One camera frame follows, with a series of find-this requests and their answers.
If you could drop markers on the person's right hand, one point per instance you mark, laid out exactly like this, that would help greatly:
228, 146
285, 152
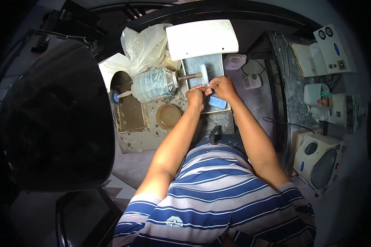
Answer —
224, 89

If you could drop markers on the person's left hand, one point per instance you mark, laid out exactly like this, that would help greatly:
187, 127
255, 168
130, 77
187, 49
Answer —
195, 98

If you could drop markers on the person's right fingers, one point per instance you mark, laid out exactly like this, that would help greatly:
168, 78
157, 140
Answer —
213, 85

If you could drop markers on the person's left fingers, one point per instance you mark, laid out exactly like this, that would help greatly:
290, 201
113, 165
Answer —
204, 91

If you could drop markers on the small white dental piece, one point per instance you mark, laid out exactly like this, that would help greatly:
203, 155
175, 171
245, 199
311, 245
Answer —
208, 86

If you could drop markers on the white polishing buff wheel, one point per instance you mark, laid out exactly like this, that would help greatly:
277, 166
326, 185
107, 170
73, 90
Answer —
204, 73

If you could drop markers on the blue polishing compound block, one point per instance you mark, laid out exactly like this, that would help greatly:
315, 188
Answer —
218, 102

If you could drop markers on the grey metal splash tray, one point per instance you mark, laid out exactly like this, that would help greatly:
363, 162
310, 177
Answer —
194, 66

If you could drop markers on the white plastic jug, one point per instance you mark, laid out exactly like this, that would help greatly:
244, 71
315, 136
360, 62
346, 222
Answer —
234, 61

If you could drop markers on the small white plastic container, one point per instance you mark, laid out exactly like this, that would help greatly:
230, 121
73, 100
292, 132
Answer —
252, 81

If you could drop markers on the brown round bowl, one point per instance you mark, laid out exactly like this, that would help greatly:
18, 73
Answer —
168, 116

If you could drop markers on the white curved hood shield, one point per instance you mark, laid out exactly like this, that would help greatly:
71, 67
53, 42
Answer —
202, 38

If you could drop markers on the plastic-wrapped polishing motor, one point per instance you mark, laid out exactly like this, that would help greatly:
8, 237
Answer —
153, 85

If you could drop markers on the clear plastic bag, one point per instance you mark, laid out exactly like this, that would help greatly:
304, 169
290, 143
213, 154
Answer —
145, 46

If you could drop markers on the brown dusty splash tray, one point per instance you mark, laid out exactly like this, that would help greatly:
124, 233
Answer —
130, 112

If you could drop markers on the small blue polishing wheel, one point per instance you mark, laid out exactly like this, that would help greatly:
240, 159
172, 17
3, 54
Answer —
114, 97

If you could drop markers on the white flat box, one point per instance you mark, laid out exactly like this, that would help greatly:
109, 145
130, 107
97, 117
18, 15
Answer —
302, 60

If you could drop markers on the white plastic bucket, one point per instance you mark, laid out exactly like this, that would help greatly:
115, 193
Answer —
315, 94

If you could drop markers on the person's body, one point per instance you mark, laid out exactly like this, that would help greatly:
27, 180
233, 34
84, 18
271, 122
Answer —
210, 197

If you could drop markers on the white machine with gauges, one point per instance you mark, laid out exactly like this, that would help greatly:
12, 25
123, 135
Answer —
335, 49

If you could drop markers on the white cylindrical machine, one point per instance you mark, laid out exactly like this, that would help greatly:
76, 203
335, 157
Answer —
338, 109

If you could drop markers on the white sandblaster cabinet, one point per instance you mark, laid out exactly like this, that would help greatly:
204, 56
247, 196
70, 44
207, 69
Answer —
319, 160

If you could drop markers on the large black rounded object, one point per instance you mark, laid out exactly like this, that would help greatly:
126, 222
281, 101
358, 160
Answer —
55, 117

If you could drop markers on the black chair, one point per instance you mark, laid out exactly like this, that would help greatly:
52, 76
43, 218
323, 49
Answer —
83, 216

